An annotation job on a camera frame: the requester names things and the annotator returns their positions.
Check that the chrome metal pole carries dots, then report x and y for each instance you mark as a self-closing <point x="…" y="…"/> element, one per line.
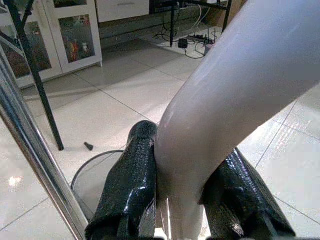
<point x="32" y="147"/>

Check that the thin black upright stand leg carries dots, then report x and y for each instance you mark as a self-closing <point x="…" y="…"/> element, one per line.
<point x="172" y="25"/>

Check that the black slanted stand leg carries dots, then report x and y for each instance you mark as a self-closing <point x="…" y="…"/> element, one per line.
<point x="37" y="75"/>

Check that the black power strip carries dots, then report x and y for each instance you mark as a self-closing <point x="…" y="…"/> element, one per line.
<point x="197" y="37"/>

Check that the black power adapter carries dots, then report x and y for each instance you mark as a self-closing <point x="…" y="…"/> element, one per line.
<point x="182" y="43"/>

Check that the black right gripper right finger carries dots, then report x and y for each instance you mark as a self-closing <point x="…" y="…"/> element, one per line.
<point x="245" y="200"/>

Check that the white glass-door cabinet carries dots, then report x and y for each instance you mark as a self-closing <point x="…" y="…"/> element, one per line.
<point x="55" y="37"/>

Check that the small black rubber cap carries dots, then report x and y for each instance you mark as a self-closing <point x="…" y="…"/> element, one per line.
<point x="88" y="146"/>

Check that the brown cardboard box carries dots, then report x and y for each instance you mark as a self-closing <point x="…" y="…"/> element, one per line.
<point x="217" y="12"/>

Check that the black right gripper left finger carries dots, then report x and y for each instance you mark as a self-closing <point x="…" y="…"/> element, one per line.
<point x="130" y="180"/>

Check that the black metal frame leg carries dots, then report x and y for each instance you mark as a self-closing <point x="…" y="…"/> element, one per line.
<point x="227" y="15"/>

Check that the white drawer cabinet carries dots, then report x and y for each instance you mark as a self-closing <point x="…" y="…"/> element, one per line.
<point x="122" y="10"/>

